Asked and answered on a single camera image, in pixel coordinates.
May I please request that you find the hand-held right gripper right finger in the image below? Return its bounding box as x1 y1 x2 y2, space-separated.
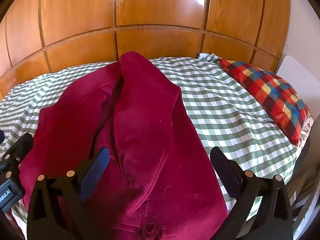
210 147 294 240

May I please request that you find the multicoloured plaid pillow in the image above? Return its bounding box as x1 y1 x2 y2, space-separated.
219 59 310 147

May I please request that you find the green white checked bedsheet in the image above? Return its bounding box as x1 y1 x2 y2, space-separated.
0 52 312 240

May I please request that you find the white lace cloth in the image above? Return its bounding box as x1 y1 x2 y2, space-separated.
299 116 314 146

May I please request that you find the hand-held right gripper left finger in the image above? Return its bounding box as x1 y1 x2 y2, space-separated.
27 147 110 240

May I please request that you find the wooden wardrobe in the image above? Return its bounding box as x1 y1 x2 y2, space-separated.
0 0 292 100

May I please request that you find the grey metal frame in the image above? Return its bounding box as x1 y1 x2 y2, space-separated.
290 175 320 233

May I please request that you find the white panel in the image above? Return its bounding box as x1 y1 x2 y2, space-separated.
276 55 320 120

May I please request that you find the dark red velvet garment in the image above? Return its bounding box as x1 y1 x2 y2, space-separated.
19 51 229 240

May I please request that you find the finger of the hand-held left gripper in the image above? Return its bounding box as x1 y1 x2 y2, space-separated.
0 132 34 183

